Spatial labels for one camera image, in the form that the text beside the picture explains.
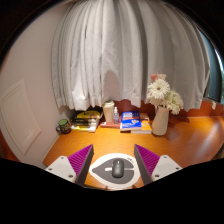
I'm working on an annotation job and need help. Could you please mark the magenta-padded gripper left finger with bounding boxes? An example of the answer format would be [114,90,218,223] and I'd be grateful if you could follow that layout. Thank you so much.
[44,143,95,188]

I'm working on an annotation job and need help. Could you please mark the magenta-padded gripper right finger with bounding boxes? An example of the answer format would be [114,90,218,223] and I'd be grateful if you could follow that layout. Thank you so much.
[133,143,184,186]

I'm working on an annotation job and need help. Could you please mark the black computer mouse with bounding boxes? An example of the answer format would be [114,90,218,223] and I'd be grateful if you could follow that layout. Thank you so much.
[111,159,125,179]

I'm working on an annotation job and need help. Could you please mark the round white grey-print mouse pad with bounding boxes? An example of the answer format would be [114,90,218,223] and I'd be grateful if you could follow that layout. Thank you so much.
[88,152,140,190]

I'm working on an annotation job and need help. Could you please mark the green black mug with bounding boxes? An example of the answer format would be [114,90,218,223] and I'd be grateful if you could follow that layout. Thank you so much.
[55,118,72,135]

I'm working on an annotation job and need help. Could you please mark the white ceramic jug vase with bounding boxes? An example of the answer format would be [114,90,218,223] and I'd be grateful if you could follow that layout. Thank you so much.
[151,105,170,137]

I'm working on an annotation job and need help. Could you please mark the orange-covered book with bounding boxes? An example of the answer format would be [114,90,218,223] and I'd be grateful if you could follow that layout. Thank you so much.
[130,112,153,135]

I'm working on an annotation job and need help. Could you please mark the black-covered book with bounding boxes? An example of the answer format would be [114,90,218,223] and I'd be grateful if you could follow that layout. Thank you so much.
[70,117,101,128]

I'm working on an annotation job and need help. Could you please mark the yellow-covered book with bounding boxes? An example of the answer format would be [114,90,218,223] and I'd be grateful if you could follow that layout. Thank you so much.
[71,108,104,121]

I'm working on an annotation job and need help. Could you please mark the blue-covered book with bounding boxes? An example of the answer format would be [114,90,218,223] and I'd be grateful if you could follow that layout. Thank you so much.
[119,110,143,132]

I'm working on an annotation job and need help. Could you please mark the red-brown flat book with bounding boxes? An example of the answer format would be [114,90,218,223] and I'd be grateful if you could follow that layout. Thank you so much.
[99,120,122,129]

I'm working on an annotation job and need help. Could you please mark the clear sanitizer spray bottle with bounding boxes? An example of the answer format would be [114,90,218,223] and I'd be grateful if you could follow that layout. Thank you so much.
[112,106,120,125]

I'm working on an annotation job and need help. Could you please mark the white lidded tumbler cup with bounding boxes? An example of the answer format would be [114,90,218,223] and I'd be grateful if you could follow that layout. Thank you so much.
[102,100,116,123]

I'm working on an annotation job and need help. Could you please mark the white flower bouquet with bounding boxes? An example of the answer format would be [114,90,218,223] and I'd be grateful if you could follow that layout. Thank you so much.
[146,73,184,116]

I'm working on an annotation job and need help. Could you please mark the dark-framed window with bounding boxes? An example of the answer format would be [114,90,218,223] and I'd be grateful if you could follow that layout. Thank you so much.
[203,33,224,104]

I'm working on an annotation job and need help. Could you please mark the white pleated curtain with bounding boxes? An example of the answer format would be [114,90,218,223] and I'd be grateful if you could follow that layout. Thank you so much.
[50,0,211,113]

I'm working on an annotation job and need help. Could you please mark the white framed wall panel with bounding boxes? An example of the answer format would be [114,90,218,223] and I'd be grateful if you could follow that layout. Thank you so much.
[0,79,43,155]

